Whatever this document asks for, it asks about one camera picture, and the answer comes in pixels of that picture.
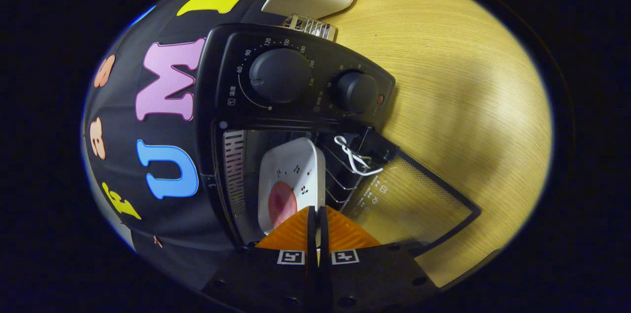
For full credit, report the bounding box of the pink round food slice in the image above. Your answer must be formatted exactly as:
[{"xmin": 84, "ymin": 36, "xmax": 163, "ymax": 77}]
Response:
[{"xmin": 268, "ymin": 181, "xmax": 298, "ymax": 229}]

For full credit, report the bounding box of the black backdrop cloth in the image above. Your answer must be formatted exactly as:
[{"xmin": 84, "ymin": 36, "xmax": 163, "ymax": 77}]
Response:
[{"xmin": 81, "ymin": 0, "xmax": 346, "ymax": 290}]

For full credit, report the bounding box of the white square cherry-print plate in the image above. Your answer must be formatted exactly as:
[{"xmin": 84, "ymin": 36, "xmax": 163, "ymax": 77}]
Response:
[{"xmin": 257, "ymin": 137, "xmax": 326, "ymax": 236}]

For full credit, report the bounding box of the black toaster oven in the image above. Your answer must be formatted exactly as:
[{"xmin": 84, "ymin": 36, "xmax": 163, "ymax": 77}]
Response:
[{"xmin": 195, "ymin": 23, "xmax": 482, "ymax": 257}]

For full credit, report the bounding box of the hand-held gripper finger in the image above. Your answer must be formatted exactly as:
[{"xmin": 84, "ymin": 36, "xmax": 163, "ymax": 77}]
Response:
[
  {"xmin": 202, "ymin": 206, "xmax": 316, "ymax": 311},
  {"xmin": 318, "ymin": 206, "xmax": 439, "ymax": 311}
]

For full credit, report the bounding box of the wire mesh utensil holder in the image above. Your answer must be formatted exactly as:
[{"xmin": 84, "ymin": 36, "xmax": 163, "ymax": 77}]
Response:
[{"xmin": 281, "ymin": 14, "xmax": 339, "ymax": 41}]

